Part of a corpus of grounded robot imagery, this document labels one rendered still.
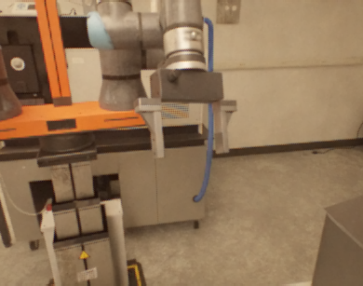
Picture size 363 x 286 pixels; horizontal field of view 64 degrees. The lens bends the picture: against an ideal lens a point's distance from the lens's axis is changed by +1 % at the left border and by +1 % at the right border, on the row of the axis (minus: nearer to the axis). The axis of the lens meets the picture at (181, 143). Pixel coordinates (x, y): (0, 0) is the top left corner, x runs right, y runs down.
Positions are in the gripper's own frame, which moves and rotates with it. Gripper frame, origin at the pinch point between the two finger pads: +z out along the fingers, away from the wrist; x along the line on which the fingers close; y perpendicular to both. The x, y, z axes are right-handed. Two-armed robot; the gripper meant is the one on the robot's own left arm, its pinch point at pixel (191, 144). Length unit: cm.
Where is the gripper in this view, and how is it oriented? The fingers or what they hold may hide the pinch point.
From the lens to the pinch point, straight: 53.0
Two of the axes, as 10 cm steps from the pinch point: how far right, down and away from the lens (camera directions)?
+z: 0.7, 10.0, -0.4
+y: 4.4, -0.7, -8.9
